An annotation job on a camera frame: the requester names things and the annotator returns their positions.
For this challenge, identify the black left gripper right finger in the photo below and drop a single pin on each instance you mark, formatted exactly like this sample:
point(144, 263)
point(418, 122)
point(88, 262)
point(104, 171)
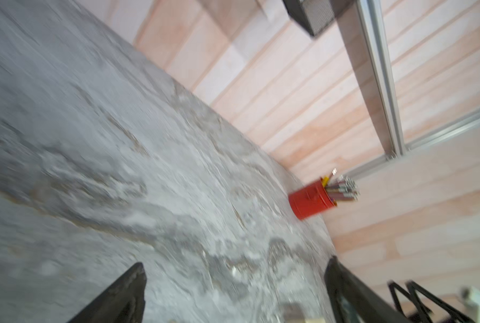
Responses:
point(352, 301)

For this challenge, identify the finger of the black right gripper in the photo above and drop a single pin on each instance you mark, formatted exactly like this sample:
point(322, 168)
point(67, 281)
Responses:
point(422, 312)

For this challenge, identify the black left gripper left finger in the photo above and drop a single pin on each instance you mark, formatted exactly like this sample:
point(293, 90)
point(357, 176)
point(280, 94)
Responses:
point(122, 301)

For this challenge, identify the pale wooden block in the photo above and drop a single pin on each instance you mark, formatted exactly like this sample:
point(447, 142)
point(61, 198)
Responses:
point(293, 313)

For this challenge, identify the red metal pencil bucket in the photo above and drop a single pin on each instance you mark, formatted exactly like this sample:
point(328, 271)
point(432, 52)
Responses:
point(310, 200)

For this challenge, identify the bundle of pencils and pens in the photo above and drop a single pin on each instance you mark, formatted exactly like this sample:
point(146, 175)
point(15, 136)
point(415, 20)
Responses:
point(339, 188)

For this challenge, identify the black mesh wall basket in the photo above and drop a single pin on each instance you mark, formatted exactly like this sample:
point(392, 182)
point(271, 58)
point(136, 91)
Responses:
point(315, 16)

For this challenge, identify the aluminium frame rail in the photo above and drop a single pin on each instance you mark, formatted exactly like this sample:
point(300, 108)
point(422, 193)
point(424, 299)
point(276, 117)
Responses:
point(371, 19)

